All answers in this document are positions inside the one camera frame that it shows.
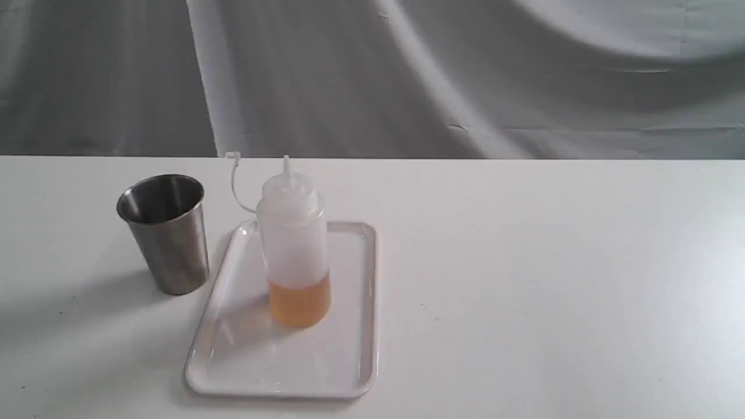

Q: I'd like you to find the grey backdrop cloth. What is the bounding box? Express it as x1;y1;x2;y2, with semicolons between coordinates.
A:
1;1;744;159

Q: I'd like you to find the translucent squeeze bottle amber liquid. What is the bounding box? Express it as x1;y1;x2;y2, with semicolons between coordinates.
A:
225;151;332;329

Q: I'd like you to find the white plastic tray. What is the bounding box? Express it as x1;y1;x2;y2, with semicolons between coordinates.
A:
184;220;379;400

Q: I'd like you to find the stainless steel cup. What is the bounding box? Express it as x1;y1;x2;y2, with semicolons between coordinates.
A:
115;174;210;296

